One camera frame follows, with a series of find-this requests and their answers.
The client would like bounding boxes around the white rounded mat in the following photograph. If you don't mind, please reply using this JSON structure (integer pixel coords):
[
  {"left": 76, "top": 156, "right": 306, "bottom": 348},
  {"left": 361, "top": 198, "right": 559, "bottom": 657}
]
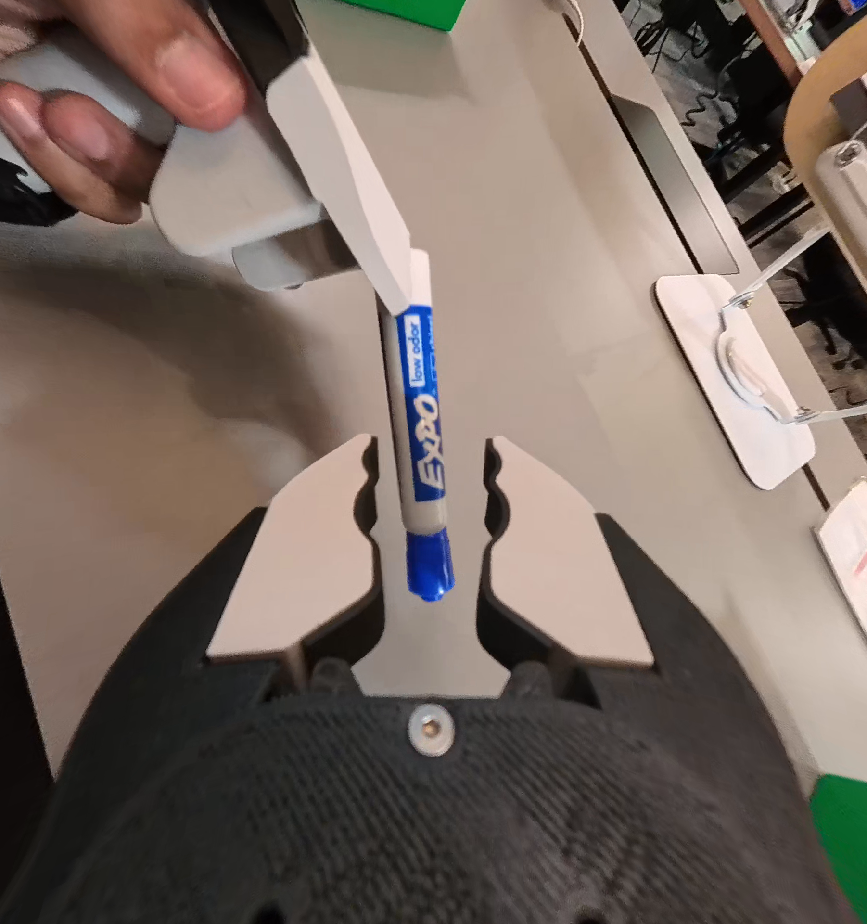
[{"left": 653, "top": 274, "right": 817, "bottom": 492}]

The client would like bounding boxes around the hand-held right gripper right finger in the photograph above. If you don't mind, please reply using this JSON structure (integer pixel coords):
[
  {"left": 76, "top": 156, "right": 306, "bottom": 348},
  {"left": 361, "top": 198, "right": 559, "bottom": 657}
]
[{"left": 475, "top": 435, "right": 656, "bottom": 700}]

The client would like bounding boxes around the blue dry erase marker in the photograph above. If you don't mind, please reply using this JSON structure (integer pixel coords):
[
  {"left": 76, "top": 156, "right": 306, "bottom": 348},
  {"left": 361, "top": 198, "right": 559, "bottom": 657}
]
[{"left": 377, "top": 249, "right": 458, "bottom": 603}]

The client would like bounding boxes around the laminated paper sheet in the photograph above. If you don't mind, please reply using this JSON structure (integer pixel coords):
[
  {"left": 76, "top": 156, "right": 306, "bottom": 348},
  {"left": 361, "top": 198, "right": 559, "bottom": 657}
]
[{"left": 812, "top": 478, "right": 867, "bottom": 694}]

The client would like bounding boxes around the aluminium profile beam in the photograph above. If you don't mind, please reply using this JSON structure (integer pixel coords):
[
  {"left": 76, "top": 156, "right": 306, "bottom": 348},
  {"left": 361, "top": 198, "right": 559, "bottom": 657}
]
[{"left": 815, "top": 123, "right": 867, "bottom": 261}]

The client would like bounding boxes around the green plastic bin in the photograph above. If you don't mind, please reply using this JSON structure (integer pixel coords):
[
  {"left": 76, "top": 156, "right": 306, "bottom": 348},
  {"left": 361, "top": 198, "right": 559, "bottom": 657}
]
[
  {"left": 811, "top": 771, "right": 867, "bottom": 924},
  {"left": 353, "top": 0, "right": 468, "bottom": 34}
]

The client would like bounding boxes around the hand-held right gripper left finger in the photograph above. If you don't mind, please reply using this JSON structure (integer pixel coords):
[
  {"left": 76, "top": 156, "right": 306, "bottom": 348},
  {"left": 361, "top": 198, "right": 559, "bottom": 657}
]
[{"left": 207, "top": 433, "right": 387, "bottom": 688}]

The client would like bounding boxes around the person's left hand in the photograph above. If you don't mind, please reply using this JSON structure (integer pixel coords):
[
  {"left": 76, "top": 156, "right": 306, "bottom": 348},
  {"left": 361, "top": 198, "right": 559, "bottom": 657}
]
[{"left": 0, "top": 0, "right": 250, "bottom": 226}]

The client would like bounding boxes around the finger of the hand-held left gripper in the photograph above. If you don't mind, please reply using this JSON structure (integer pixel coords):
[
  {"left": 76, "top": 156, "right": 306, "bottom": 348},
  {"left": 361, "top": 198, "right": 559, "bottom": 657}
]
[{"left": 268, "top": 55, "right": 414, "bottom": 313}]

